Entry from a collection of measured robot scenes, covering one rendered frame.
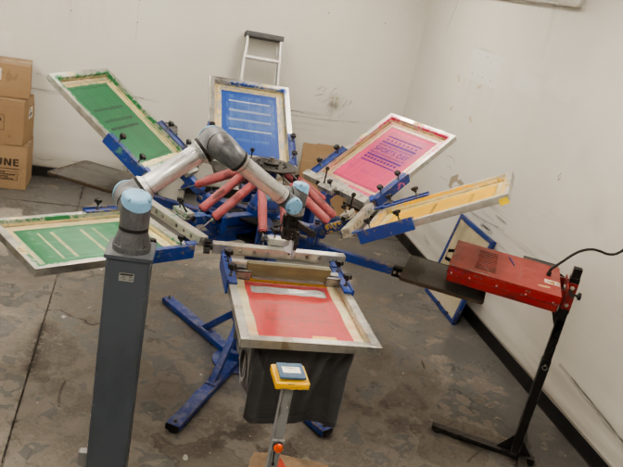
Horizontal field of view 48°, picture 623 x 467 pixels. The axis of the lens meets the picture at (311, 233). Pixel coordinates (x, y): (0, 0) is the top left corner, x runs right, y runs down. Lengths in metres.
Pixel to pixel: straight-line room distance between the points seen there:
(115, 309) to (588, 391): 2.88
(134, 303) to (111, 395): 0.44
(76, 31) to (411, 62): 3.35
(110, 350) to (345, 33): 5.04
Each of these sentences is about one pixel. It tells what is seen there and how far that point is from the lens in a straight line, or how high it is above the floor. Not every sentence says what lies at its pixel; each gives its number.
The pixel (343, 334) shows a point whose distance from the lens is 2.99.
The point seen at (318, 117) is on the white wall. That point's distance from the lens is 7.41.
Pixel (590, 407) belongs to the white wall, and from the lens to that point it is 4.56.
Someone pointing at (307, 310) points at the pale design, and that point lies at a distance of 3.11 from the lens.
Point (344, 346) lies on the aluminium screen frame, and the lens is 2.83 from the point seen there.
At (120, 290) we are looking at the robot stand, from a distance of 2.84.
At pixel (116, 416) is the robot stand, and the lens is 3.15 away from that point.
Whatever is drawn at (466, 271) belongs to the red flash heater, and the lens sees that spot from 3.64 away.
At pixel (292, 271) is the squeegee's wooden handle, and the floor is 1.04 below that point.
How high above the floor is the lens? 2.32
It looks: 20 degrees down
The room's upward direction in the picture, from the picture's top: 12 degrees clockwise
